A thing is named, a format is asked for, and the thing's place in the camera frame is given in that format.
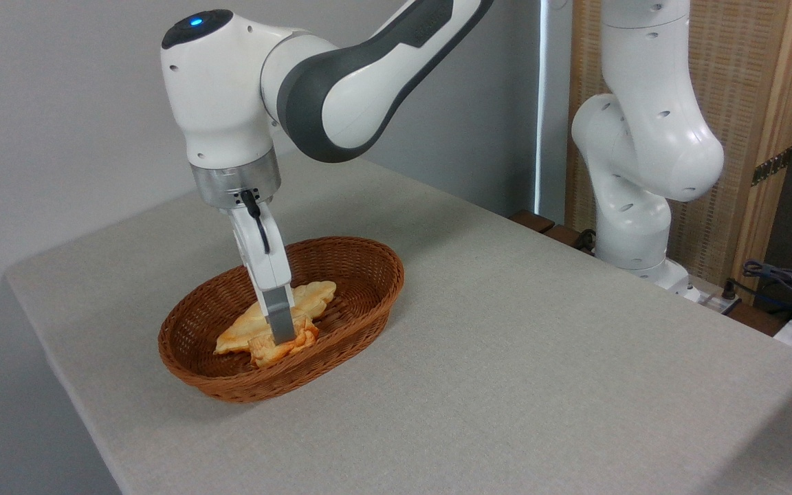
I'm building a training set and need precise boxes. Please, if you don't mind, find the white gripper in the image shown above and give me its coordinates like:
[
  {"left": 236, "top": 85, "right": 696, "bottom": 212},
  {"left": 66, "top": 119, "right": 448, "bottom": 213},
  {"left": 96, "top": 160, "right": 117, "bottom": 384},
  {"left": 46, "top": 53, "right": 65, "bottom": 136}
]
[{"left": 223, "top": 198, "right": 298, "bottom": 345}]

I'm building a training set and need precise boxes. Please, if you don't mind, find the golden bread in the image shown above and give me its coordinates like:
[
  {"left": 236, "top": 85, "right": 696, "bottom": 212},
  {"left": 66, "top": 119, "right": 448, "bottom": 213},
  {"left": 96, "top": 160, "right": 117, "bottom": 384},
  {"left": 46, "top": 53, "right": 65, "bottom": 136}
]
[{"left": 214, "top": 280, "right": 337, "bottom": 369}]

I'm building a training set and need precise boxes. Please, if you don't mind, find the brown wicker basket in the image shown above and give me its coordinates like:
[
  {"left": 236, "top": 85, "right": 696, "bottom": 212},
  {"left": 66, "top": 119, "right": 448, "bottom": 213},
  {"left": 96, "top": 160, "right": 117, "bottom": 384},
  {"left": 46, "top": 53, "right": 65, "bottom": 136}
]
[{"left": 157, "top": 236, "right": 405, "bottom": 404}]

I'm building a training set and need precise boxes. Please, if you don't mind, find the brown wooden bench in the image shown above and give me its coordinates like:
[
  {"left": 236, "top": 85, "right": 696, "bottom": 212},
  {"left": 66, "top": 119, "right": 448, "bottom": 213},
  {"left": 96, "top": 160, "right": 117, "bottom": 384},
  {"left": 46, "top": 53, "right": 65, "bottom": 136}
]
[{"left": 509, "top": 210, "right": 597, "bottom": 256}]

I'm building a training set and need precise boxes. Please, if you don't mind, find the dark metal screen hinge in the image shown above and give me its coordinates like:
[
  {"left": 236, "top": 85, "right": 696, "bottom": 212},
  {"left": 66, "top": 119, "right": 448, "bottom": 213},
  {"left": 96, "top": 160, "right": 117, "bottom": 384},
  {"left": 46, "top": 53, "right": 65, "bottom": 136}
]
[{"left": 751, "top": 146, "right": 792, "bottom": 187}]

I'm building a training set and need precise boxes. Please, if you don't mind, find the wooden woven folding screen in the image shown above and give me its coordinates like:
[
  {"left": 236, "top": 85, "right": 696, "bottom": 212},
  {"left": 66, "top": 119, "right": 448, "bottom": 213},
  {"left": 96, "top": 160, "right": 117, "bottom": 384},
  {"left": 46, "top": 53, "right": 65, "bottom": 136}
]
[{"left": 564, "top": 0, "right": 792, "bottom": 305}]

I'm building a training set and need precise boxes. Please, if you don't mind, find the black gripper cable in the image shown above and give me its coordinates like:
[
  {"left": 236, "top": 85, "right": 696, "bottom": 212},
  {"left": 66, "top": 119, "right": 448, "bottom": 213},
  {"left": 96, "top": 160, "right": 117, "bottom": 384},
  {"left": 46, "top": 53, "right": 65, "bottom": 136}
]
[{"left": 240, "top": 189, "right": 272, "bottom": 254}]

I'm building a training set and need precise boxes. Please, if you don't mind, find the black cable bundle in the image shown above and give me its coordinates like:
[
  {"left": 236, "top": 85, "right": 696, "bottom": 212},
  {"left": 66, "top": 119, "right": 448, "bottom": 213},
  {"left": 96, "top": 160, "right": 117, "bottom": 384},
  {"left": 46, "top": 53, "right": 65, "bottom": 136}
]
[{"left": 742, "top": 259, "right": 792, "bottom": 318}]

